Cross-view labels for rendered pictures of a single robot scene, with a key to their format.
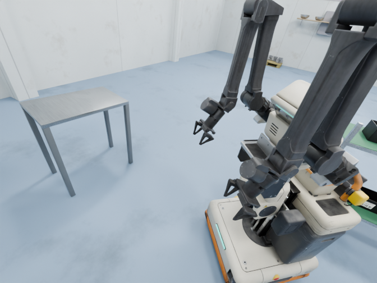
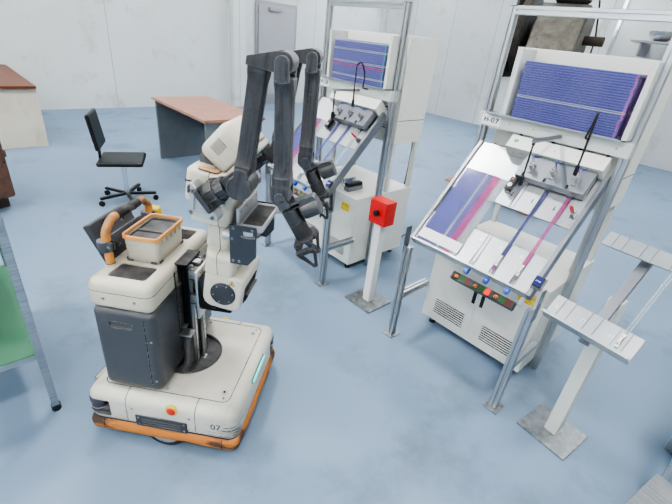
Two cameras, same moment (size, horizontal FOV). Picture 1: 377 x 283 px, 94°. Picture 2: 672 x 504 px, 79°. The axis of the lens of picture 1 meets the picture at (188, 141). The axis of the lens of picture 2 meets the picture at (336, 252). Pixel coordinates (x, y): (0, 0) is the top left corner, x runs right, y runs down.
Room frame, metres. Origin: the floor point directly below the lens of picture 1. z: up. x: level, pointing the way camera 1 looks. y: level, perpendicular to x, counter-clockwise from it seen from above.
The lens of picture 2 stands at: (1.89, 0.47, 1.68)
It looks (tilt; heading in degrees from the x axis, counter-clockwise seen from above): 28 degrees down; 202
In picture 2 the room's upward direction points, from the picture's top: 7 degrees clockwise
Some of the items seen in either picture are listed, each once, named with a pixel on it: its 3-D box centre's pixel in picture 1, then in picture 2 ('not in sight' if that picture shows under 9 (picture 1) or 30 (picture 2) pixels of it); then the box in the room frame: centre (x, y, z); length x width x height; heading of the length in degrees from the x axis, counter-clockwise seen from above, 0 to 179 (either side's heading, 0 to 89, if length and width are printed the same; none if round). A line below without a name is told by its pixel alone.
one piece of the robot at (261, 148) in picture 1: (262, 163); (251, 224); (0.69, -0.39, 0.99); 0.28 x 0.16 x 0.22; 18
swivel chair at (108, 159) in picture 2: not in sight; (121, 158); (-0.78, -2.93, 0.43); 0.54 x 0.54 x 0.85
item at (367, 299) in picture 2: not in sight; (375, 253); (-0.50, -0.21, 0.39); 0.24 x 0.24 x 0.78; 67
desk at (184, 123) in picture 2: not in sight; (207, 139); (-2.08, -3.01, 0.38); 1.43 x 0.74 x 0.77; 67
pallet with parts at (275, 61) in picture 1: (268, 60); not in sight; (9.95, -3.32, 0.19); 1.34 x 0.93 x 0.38; 68
